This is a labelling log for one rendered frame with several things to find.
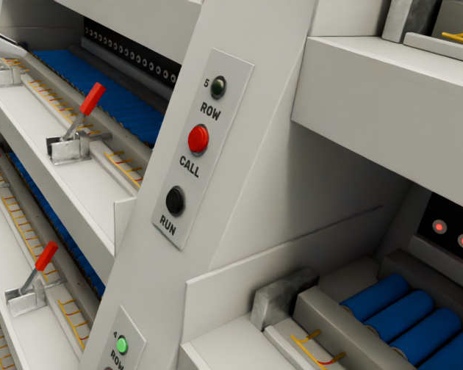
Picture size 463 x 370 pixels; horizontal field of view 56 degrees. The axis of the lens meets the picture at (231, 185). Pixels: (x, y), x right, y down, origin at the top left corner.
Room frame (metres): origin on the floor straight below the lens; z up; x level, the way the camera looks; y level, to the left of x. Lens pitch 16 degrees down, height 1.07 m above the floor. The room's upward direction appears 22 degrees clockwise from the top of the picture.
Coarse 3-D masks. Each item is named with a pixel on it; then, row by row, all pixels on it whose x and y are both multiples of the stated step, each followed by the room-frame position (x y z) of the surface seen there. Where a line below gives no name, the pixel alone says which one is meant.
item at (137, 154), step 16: (16, 64) 0.70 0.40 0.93; (32, 64) 0.66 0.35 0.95; (48, 80) 0.61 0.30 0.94; (64, 96) 0.57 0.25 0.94; (80, 96) 0.56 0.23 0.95; (96, 112) 0.51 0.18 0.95; (96, 128) 0.50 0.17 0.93; (112, 128) 0.48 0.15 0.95; (112, 144) 0.47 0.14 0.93; (128, 144) 0.44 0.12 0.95; (144, 144) 0.45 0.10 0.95; (112, 160) 0.43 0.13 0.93; (128, 160) 0.43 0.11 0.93; (144, 160) 0.42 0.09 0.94; (128, 176) 0.41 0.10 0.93
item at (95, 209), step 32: (0, 32) 0.75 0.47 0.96; (32, 32) 0.78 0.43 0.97; (64, 32) 0.82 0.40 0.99; (128, 64) 0.69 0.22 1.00; (0, 96) 0.58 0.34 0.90; (32, 96) 0.60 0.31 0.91; (0, 128) 0.57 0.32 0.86; (32, 128) 0.50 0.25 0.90; (64, 128) 0.51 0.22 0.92; (32, 160) 0.45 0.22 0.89; (64, 192) 0.38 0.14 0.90; (96, 192) 0.38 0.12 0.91; (64, 224) 0.39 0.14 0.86; (96, 224) 0.34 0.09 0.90; (96, 256) 0.33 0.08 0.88
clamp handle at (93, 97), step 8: (96, 88) 0.45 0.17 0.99; (104, 88) 0.45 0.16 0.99; (88, 96) 0.45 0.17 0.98; (96, 96) 0.44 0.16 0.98; (88, 104) 0.44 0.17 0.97; (80, 112) 0.44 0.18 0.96; (88, 112) 0.44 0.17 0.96; (80, 120) 0.44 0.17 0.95; (72, 128) 0.44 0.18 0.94; (64, 136) 0.44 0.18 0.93; (72, 136) 0.44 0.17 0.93
